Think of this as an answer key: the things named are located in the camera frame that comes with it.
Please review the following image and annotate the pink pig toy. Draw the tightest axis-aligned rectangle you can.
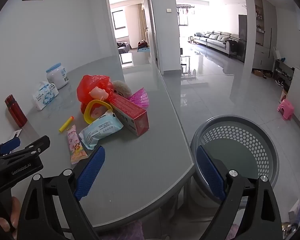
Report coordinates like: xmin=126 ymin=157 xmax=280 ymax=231
xmin=89 ymin=86 xmax=109 ymax=100

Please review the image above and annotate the white printed box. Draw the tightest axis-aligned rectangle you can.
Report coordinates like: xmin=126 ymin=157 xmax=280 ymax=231
xmin=289 ymin=200 xmax=300 ymax=224

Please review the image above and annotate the clothes drying rack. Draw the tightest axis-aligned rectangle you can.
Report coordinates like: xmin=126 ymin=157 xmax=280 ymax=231
xmin=176 ymin=4 xmax=195 ymax=25

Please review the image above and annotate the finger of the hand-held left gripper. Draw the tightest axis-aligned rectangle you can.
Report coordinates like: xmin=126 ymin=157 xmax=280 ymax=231
xmin=11 ymin=135 xmax=51 ymax=159
xmin=0 ymin=137 xmax=21 ymax=158

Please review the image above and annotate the pink fuzzy clothing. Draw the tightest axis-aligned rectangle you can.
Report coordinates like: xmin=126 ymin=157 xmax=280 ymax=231
xmin=100 ymin=220 xmax=143 ymax=240

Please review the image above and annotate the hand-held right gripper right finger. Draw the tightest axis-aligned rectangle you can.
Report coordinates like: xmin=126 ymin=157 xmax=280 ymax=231
xmin=196 ymin=145 xmax=283 ymax=240

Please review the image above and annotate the pink plastic shuttlecock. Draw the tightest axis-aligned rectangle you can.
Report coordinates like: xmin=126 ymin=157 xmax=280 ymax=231
xmin=128 ymin=87 xmax=150 ymax=108

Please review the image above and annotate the grey sofa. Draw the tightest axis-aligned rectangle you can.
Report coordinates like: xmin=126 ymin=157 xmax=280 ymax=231
xmin=193 ymin=31 xmax=240 ymax=53

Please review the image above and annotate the light blue wipes packet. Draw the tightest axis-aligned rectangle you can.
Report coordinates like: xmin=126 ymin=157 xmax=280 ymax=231
xmin=79 ymin=112 xmax=124 ymax=150

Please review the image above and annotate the pink snack packet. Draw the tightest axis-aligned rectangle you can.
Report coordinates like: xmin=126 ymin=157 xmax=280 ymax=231
xmin=66 ymin=125 xmax=87 ymax=165

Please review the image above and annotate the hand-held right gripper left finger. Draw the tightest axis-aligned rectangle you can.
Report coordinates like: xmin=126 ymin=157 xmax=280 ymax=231
xmin=18 ymin=145 xmax=106 ymax=240

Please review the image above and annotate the red cardboard box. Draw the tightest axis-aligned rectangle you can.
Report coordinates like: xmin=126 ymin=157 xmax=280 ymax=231
xmin=109 ymin=95 xmax=150 ymax=137

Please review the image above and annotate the yellow plastic container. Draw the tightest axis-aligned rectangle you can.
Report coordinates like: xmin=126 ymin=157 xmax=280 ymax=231
xmin=84 ymin=99 xmax=114 ymax=125

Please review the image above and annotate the person's left hand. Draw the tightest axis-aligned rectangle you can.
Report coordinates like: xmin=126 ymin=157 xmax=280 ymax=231
xmin=0 ymin=195 xmax=22 ymax=240

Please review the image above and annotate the beige plush toy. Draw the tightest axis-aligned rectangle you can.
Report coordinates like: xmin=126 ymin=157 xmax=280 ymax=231
xmin=112 ymin=80 xmax=132 ymax=98

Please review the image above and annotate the red plastic bag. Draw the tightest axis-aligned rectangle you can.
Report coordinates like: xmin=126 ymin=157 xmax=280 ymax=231
xmin=77 ymin=74 xmax=115 ymax=115

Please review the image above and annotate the grey perforated plastic basket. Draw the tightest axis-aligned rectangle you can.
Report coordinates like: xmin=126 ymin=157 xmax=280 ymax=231
xmin=190 ymin=115 xmax=280 ymax=208

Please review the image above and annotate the red metal bottle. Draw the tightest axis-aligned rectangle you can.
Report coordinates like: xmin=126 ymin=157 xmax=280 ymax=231
xmin=4 ymin=94 xmax=28 ymax=128

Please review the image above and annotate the pink plastic stool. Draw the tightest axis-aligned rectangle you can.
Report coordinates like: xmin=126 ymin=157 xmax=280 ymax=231
xmin=277 ymin=99 xmax=295 ymax=121

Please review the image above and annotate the yellow foam dart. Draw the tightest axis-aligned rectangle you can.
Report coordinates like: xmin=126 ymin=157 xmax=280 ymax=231
xmin=59 ymin=116 xmax=74 ymax=133

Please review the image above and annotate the tall grey cabinet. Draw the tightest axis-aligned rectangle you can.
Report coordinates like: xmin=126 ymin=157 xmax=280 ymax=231
xmin=252 ymin=0 xmax=278 ymax=72

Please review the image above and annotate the white door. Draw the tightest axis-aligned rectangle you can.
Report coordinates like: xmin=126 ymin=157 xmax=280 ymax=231
xmin=142 ymin=0 xmax=160 ymax=70

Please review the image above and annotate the white blue tissue pack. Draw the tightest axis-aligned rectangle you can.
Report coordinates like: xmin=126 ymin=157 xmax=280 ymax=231
xmin=32 ymin=81 xmax=59 ymax=111

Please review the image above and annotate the shoe rack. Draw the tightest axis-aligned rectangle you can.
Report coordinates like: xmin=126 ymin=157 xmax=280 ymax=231
xmin=272 ymin=59 xmax=295 ymax=93

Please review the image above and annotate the bed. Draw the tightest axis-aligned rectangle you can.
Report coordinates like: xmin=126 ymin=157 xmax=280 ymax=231
xmin=116 ymin=42 xmax=130 ymax=55

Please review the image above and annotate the white jar with blue lid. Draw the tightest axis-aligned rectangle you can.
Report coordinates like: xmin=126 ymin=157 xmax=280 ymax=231
xmin=45 ymin=63 xmax=69 ymax=90

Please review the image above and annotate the beige curtain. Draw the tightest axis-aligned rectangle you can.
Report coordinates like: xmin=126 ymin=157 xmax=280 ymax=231
xmin=137 ymin=4 xmax=147 ymax=43

